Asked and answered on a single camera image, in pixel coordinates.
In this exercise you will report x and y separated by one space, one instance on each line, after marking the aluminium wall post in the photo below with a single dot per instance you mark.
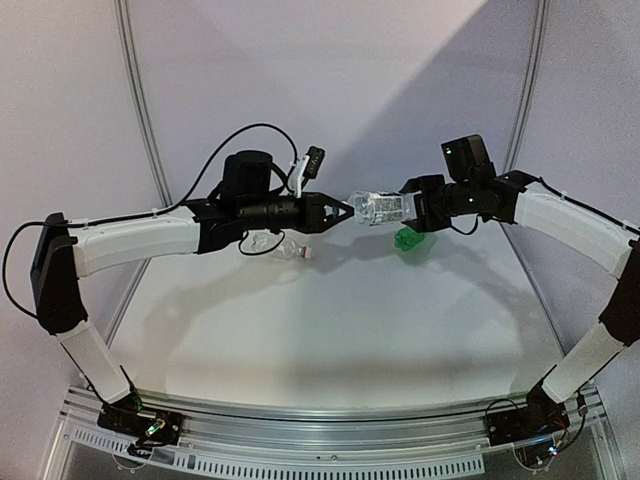
525 102
139 100

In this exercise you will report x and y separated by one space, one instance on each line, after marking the crushed clear bottle red label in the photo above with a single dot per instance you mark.
279 246

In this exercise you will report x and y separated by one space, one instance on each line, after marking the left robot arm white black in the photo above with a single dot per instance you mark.
243 201

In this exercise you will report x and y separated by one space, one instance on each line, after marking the left aluminium wall post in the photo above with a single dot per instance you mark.
139 100

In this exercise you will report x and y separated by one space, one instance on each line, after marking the right aluminium wall post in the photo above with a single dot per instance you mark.
525 102

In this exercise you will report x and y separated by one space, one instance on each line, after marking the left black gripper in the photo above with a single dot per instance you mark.
314 206

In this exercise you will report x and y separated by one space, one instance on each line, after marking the green plastic bottle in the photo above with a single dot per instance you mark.
407 239

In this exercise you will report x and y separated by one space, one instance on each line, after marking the aluminium front rail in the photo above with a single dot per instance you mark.
232 441

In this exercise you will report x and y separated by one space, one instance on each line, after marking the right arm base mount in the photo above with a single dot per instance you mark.
530 430

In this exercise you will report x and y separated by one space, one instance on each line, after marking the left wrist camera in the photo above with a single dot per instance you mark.
304 169

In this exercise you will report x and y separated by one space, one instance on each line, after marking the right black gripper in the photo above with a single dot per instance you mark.
423 221

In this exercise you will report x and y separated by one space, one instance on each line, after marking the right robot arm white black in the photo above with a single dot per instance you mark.
576 233

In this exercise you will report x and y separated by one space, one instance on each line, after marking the clear labelled water bottle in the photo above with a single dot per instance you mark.
376 208

